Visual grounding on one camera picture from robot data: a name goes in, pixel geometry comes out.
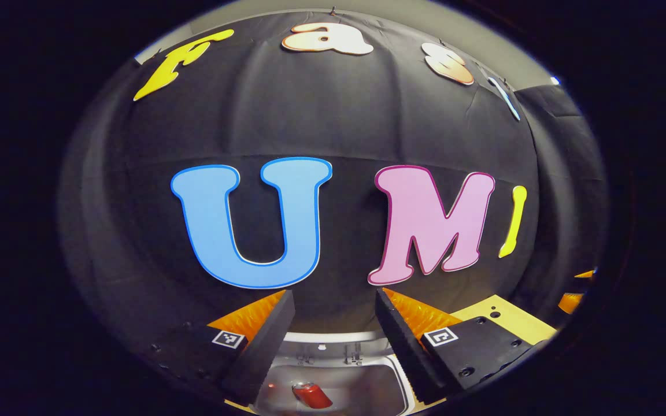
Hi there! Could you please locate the wooden desktop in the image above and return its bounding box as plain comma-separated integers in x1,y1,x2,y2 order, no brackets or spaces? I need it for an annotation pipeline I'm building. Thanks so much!
223,294,559,416

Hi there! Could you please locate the white desktop garbage bin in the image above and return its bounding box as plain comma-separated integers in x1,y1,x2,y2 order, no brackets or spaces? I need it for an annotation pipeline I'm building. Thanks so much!
249,330,420,416

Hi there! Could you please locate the red pop can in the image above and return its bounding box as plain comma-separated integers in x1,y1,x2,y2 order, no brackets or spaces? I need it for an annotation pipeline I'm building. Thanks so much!
291,381,334,410

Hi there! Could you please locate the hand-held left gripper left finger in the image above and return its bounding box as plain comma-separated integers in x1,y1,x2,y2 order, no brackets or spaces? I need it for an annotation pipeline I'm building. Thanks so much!
148,289,296,406

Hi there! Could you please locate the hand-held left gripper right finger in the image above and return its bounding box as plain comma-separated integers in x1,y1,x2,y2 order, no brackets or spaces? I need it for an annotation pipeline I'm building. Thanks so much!
375,287,547,405

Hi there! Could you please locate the black backdrop cloth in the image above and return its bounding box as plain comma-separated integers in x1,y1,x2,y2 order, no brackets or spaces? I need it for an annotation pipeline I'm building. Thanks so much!
58,12,608,359

